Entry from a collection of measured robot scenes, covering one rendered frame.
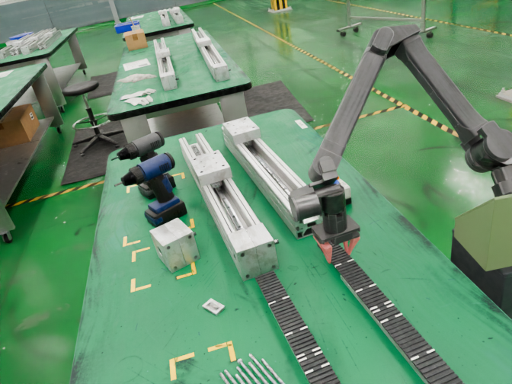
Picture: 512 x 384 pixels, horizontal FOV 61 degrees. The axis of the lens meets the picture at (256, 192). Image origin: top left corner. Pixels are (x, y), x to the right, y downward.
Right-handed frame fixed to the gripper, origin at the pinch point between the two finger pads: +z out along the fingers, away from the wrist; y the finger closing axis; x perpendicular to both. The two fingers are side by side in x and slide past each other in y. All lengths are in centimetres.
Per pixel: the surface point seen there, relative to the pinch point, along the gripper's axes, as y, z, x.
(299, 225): 3.9, -1.7, -15.4
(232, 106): -21, 18, -189
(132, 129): 45, 18, -195
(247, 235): 19.4, -6.5, -12.0
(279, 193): 4.2, -5.5, -28.7
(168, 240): 39.0, -6.4, -21.1
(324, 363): 17.0, -0.2, 27.0
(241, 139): 3, -7, -72
